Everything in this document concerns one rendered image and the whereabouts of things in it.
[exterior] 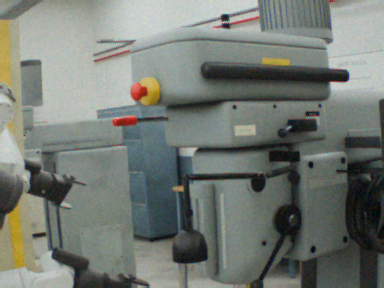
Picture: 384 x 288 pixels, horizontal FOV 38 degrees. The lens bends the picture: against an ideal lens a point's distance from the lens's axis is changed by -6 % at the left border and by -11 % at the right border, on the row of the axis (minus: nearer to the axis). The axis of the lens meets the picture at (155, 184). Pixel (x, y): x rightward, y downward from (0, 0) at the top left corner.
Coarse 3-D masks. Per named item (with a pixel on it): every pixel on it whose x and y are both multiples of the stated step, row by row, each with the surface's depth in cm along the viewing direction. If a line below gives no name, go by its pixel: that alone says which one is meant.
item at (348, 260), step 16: (352, 176) 154; (368, 176) 150; (352, 240) 156; (320, 256) 168; (336, 256) 162; (352, 256) 157; (368, 256) 151; (304, 272) 174; (320, 272) 168; (336, 272) 163; (352, 272) 157; (368, 272) 151
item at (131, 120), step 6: (114, 120) 132; (120, 120) 132; (126, 120) 133; (132, 120) 134; (138, 120) 135; (144, 120) 136; (150, 120) 137; (156, 120) 138; (162, 120) 139; (114, 126) 133; (120, 126) 133
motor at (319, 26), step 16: (272, 0) 142; (288, 0) 140; (304, 0) 139; (320, 0) 140; (272, 16) 143; (288, 16) 140; (304, 16) 139; (320, 16) 141; (272, 32) 143; (288, 32) 140; (304, 32) 139; (320, 32) 140
